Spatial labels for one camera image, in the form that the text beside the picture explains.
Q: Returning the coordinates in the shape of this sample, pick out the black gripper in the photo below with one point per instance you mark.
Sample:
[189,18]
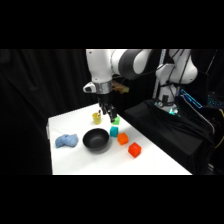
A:
[104,99]

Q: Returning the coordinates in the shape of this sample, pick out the red cube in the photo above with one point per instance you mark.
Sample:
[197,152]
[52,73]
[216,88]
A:
[134,150]

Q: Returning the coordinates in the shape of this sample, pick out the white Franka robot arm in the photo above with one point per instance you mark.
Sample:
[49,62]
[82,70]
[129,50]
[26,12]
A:
[101,65]

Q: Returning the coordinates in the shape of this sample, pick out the green cube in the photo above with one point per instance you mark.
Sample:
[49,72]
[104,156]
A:
[116,121]

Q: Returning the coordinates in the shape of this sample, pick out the teal cube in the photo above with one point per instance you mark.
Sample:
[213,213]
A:
[114,131]

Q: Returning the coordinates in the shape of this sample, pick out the orange cube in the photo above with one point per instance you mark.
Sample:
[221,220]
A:
[122,138]

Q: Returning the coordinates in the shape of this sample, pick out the black bowl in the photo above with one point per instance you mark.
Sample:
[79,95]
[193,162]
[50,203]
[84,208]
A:
[96,140]

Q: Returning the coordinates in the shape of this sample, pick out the red marker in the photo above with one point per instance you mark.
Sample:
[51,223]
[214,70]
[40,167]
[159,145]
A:
[99,111]

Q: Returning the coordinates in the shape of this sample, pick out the yellow cup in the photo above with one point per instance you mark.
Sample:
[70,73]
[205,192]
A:
[96,119]

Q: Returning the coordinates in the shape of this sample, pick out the tan wooden object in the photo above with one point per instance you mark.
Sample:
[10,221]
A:
[120,87]

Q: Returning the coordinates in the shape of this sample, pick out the blue crumpled cloth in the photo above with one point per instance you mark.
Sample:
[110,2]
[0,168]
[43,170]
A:
[66,140]

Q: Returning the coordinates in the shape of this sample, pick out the black cloth-covered robot stand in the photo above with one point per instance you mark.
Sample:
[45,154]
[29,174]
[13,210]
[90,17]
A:
[166,133]

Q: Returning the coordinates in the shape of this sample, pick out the black curtain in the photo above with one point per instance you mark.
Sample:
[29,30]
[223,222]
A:
[40,86]

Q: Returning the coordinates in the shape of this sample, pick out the blue-lit device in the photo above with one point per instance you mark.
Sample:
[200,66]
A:
[191,98]

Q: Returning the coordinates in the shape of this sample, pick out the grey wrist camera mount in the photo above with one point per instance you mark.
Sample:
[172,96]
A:
[100,87]

